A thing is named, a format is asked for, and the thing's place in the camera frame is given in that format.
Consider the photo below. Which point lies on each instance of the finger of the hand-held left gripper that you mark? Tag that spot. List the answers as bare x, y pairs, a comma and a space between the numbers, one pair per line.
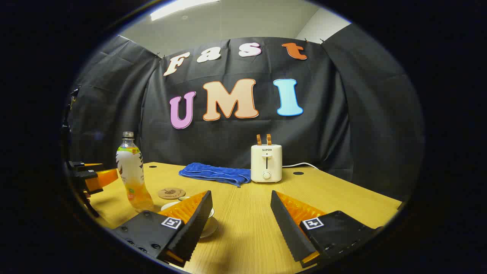
85, 166
102, 179

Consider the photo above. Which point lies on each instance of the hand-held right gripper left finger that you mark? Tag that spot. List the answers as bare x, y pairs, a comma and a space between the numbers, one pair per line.
194, 232

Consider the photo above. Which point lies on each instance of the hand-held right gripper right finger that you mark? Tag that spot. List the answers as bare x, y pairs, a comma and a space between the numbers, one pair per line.
289, 228

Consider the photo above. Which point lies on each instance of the clear plastic water bottle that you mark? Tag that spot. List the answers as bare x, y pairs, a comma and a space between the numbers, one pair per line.
131, 171

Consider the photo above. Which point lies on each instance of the white teacup lid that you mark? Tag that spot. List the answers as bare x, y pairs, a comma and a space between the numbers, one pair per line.
169, 205

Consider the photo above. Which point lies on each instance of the round brown coaster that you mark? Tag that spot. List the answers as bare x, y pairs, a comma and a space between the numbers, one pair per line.
172, 193

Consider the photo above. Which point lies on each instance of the white saucer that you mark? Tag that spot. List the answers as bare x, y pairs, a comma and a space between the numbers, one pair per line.
211, 228

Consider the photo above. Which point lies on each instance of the blue towel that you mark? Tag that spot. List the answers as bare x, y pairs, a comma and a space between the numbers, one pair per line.
213, 173

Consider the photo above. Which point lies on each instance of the white toaster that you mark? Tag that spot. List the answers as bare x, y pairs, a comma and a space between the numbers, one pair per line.
266, 163

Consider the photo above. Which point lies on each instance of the brown toast slice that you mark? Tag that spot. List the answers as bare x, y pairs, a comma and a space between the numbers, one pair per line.
269, 139
259, 139

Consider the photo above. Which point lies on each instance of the black backdrop cloth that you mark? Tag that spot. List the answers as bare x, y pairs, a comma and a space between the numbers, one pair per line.
342, 125

